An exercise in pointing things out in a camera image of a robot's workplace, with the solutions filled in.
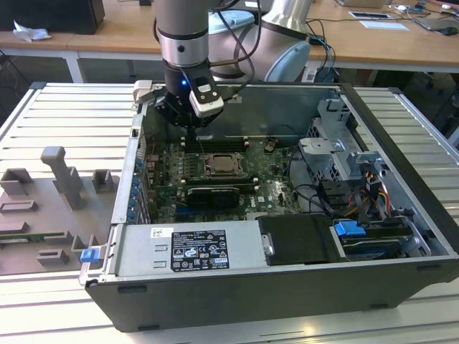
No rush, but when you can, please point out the silver CPU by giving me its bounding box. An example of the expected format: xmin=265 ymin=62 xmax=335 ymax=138
xmin=211 ymin=156 xmax=238 ymax=172

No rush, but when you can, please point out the metal socket cover frame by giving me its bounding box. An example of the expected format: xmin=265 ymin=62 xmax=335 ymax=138
xmin=204 ymin=153 xmax=249 ymax=178

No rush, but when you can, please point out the CPU socket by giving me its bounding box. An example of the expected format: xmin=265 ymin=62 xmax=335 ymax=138
xmin=202 ymin=152 xmax=250 ymax=179

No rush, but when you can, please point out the gray plastic case latch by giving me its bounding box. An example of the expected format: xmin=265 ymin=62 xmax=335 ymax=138
xmin=131 ymin=80 xmax=156 ymax=105

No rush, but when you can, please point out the wooden desk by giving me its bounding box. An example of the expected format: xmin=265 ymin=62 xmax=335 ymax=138
xmin=0 ymin=0 xmax=162 ymax=83
xmin=306 ymin=0 xmax=459 ymax=75

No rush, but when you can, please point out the black graphics card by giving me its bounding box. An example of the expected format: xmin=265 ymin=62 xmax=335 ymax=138
xmin=185 ymin=185 xmax=240 ymax=211

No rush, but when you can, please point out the black computer box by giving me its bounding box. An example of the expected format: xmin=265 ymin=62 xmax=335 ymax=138
xmin=0 ymin=0 xmax=105 ymax=35

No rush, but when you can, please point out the green motherboard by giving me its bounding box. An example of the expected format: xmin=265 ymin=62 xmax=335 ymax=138
xmin=145 ymin=138 xmax=306 ymax=225

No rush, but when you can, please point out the crumpled white paper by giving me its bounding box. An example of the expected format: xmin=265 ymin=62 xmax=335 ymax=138
xmin=12 ymin=19 xmax=51 ymax=42

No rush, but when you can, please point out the perforated metal drive cage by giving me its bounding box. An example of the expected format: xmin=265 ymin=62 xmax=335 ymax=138
xmin=297 ymin=98 xmax=390 ymax=182

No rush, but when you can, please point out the silver power supply with label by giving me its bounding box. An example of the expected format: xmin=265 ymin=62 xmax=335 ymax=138
xmin=116 ymin=220 xmax=268 ymax=277

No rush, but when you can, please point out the gray parts rack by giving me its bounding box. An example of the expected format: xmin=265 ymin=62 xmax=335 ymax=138
xmin=0 ymin=145 xmax=121 ymax=277

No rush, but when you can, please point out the blue plastic case latch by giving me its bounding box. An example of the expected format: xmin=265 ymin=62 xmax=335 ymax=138
xmin=80 ymin=248 xmax=99 ymax=265

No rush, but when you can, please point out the black plastic shroud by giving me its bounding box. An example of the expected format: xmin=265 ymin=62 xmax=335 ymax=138
xmin=257 ymin=214 xmax=340 ymax=268

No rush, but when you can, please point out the brown cardboard box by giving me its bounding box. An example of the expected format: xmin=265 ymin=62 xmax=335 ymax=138
xmin=343 ymin=0 xmax=385 ymax=9

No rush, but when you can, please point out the green RAM stick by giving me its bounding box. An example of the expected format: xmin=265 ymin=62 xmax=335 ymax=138
xmin=0 ymin=231 xmax=69 ymax=242

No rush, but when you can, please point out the white paper sheet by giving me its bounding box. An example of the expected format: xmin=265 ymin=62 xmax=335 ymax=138
xmin=359 ymin=20 xmax=410 ymax=32

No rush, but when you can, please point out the hard disk in blue carrier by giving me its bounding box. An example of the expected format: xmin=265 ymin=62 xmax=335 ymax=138
xmin=331 ymin=218 xmax=412 ymax=262

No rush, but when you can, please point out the black open PC case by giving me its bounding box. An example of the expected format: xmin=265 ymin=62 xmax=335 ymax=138
xmin=79 ymin=80 xmax=459 ymax=333

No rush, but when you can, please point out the gray laptop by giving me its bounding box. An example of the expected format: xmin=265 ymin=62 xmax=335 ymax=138
xmin=415 ymin=16 xmax=459 ymax=34

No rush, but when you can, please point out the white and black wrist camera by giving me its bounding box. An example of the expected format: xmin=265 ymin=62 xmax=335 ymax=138
xmin=188 ymin=76 xmax=225 ymax=119

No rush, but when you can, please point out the coloured power wire bundle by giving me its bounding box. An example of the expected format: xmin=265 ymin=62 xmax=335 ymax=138
xmin=353 ymin=171 xmax=394 ymax=225

